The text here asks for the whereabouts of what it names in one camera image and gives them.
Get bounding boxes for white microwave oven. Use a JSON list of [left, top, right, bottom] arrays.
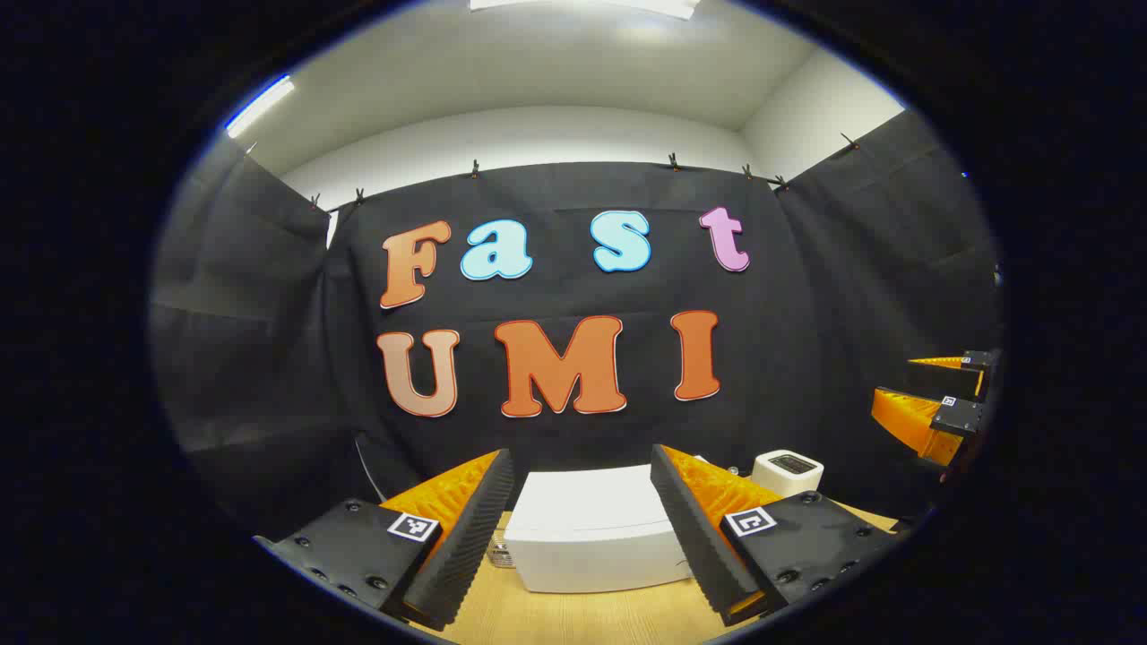
[[504, 463, 695, 594]]

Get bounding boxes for long ceiling light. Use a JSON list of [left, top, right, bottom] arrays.
[[224, 74, 297, 140]]

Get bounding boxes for white toaster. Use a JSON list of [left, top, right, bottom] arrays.
[[751, 450, 825, 499]]

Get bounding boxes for flat ceiling light panel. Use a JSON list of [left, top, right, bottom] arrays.
[[468, 0, 700, 21]]

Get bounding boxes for thin white cable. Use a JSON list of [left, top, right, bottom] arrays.
[[354, 434, 391, 503]]

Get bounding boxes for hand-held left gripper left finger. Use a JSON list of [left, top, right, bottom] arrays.
[[254, 448, 516, 632]]

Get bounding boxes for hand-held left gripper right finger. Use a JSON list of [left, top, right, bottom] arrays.
[[650, 443, 901, 628]]

